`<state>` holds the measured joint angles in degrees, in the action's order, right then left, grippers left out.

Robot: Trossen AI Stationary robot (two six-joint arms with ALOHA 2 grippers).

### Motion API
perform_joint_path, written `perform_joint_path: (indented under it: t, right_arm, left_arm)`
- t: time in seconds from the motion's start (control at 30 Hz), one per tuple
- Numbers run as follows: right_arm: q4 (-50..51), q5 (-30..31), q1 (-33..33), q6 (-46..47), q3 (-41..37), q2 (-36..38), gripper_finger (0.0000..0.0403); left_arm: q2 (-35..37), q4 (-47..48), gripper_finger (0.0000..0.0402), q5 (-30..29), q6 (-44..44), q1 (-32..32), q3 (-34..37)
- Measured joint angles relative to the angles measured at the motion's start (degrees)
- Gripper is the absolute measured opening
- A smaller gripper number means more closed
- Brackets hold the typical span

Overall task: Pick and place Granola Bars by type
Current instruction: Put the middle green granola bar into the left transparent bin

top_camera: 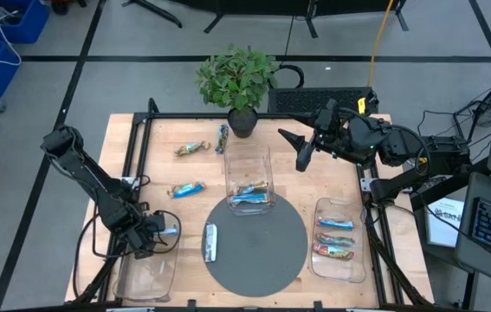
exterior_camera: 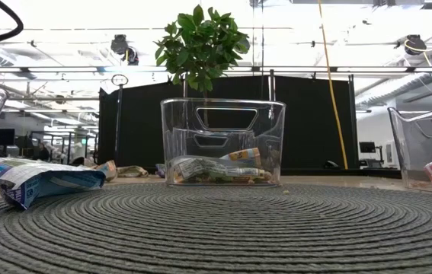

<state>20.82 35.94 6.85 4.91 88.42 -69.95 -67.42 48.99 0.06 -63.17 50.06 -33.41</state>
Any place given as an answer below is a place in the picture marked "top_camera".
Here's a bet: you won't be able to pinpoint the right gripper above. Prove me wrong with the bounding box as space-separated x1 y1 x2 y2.
277 120 359 173

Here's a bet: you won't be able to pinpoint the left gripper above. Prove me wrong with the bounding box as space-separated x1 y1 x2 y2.
121 211 173 261

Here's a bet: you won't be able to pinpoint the blue white granola bar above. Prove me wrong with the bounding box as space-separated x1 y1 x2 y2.
204 222 219 263

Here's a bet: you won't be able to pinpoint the blue granola bar orange ends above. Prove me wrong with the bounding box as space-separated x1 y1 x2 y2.
229 180 270 197

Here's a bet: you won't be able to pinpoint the blue granola bar red end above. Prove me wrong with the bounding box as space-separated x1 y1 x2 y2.
316 217 355 231

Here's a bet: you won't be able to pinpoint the black perforated metal case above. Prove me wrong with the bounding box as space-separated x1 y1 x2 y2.
267 86 379 115

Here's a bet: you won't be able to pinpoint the clear plastic bin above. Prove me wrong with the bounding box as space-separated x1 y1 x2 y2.
223 142 277 217
113 211 182 303
309 197 367 285

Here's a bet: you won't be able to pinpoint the gold wrapped snack bar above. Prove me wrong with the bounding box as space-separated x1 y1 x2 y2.
173 140 212 158

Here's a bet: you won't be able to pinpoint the green potted plant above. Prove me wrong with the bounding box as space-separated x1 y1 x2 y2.
195 42 279 140

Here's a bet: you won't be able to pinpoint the grey round woven placemat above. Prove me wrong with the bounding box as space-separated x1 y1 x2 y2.
201 192 309 298

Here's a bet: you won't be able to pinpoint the black partition panel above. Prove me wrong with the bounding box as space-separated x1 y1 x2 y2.
121 0 410 40

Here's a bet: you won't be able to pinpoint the white paper sign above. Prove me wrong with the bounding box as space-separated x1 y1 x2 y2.
425 197 466 249

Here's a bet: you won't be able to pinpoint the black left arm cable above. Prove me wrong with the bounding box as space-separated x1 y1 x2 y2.
91 210 183 261

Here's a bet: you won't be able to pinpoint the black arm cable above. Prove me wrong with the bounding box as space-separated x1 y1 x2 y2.
394 125 431 174
91 210 183 261

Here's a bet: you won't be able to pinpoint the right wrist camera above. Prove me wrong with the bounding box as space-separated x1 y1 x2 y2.
313 98 339 130

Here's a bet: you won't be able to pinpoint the black looped cable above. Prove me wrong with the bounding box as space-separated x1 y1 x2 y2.
273 63 306 90

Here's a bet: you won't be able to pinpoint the silver corner bracket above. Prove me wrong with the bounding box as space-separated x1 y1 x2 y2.
359 176 379 195

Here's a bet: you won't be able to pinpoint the black floor cable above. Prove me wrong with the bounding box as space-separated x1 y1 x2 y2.
73 201 114 300

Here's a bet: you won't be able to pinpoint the black metal table frame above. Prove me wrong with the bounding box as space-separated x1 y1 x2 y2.
71 97 435 312

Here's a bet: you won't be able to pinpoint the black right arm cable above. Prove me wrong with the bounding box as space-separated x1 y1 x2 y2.
394 125 431 174

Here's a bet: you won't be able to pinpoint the yellow hanging cable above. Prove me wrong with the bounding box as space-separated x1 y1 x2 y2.
365 0 396 88

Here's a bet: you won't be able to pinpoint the black wire fan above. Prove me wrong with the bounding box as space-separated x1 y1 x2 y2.
452 81 491 144

